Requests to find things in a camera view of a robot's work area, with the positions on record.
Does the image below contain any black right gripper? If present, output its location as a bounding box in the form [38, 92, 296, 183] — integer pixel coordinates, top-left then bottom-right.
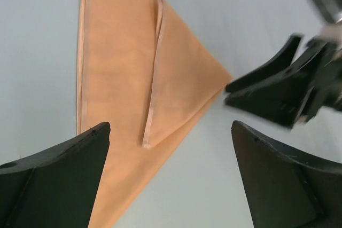
[225, 34, 341, 129]

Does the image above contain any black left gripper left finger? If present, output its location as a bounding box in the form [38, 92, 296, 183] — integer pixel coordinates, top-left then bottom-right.
[1, 122, 110, 228]

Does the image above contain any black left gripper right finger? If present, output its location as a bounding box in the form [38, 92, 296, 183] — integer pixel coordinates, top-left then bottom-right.
[231, 121, 341, 227]

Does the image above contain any peach satin napkin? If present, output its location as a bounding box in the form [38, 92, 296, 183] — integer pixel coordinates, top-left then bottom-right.
[76, 0, 232, 227]

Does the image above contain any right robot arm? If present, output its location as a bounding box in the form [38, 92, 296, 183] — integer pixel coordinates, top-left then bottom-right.
[225, 0, 341, 129]

